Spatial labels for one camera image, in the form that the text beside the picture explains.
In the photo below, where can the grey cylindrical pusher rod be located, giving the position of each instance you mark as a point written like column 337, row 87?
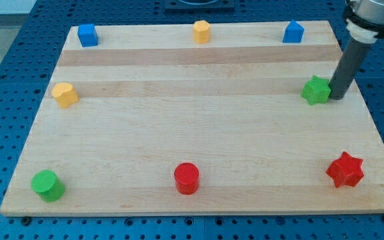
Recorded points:
column 352, row 58

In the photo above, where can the green cylinder block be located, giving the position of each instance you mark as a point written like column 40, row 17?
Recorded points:
column 47, row 185

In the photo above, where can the green star block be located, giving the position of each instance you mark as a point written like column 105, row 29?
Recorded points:
column 316, row 91

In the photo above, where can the yellow hexagon block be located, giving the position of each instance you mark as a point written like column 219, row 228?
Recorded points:
column 201, row 32

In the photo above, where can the red cylinder block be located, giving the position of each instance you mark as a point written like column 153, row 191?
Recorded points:
column 186, row 177

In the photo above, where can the blue cube block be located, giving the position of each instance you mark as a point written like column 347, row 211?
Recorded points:
column 87, row 35

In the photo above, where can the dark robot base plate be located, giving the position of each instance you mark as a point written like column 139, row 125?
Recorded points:
column 173, row 5

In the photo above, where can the wooden board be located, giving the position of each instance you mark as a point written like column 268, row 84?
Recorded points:
column 150, row 98

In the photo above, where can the yellow heart block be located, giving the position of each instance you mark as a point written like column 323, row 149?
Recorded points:
column 65, row 94

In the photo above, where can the red star block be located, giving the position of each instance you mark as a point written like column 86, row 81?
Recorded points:
column 346, row 170

